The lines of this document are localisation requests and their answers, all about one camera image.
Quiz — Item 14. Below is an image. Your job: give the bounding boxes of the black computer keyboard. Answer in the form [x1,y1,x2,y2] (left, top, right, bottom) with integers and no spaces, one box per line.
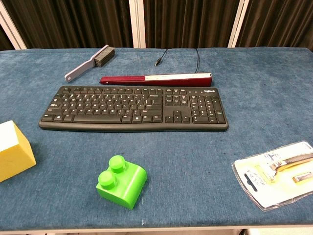
[38,86,229,133]

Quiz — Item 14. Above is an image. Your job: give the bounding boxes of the red folded hand fan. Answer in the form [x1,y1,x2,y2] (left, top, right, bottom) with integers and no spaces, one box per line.
[99,71,212,87]

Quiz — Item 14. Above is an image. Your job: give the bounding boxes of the blue table cloth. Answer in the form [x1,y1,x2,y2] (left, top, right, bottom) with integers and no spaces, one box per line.
[0,47,313,231]

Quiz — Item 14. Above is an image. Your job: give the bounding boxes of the green toy building brick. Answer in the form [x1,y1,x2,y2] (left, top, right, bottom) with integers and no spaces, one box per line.
[95,154,148,210]

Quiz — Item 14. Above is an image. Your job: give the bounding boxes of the grey cleaning brush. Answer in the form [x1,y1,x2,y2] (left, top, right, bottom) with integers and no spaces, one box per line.
[64,45,115,83]

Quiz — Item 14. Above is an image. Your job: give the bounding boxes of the dark pleated curtain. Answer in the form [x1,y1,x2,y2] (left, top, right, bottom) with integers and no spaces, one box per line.
[0,0,313,51]

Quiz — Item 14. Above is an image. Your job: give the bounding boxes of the razor in blister pack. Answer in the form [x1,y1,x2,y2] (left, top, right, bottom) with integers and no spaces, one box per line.
[231,140,313,212]

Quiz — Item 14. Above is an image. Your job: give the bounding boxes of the yellow foam block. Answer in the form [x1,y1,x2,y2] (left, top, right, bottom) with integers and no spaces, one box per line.
[0,120,37,183]

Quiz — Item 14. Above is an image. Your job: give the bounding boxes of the black keyboard usb cable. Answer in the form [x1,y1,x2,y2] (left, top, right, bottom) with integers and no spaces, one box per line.
[154,47,201,73]

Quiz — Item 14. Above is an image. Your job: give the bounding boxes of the white frame post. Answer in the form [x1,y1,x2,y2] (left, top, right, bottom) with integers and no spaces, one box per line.
[129,0,147,48]
[0,1,27,50]
[227,0,250,48]

